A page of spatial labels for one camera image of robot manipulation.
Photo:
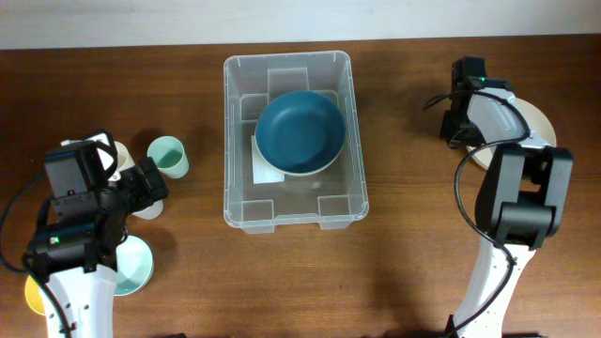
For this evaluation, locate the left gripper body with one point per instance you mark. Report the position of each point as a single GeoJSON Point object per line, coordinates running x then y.
{"type": "Point", "coordinates": [132, 193]}

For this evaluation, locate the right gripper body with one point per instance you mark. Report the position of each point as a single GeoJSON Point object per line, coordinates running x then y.
{"type": "Point", "coordinates": [455, 129]}

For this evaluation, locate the mint green cup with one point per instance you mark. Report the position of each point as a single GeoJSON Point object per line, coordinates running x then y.
{"type": "Point", "coordinates": [170, 156]}

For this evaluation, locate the beige bowl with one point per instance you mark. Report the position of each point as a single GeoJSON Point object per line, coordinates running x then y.
{"type": "Point", "coordinates": [536, 120]}

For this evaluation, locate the dark blue bowl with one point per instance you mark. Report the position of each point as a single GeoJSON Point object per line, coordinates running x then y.
{"type": "Point", "coordinates": [300, 131]}

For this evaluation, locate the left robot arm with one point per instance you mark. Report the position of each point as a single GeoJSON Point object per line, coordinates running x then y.
{"type": "Point", "coordinates": [72, 255]}

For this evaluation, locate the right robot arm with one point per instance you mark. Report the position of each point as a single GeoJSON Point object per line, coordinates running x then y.
{"type": "Point", "coordinates": [520, 203]}

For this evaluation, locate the grey cup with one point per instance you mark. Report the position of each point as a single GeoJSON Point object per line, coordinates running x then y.
{"type": "Point", "coordinates": [151, 212]}

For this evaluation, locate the cream cup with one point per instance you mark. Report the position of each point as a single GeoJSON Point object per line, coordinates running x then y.
{"type": "Point", "coordinates": [124, 158]}

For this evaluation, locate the mint green small bowl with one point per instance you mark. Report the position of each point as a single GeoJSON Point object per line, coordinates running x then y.
{"type": "Point", "coordinates": [135, 266]}

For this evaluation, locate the white label in bin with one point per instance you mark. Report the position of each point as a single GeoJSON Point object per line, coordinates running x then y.
{"type": "Point", "coordinates": [263, 173]}

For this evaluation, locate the yellow small bowl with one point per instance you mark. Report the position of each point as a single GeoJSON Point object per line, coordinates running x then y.
{"type": "Point", "coordinates": [32, 296]}

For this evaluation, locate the clear plastic storage bin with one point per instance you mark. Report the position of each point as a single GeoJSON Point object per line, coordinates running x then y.
{"type": "Point", "coordinates": [334, 198]}

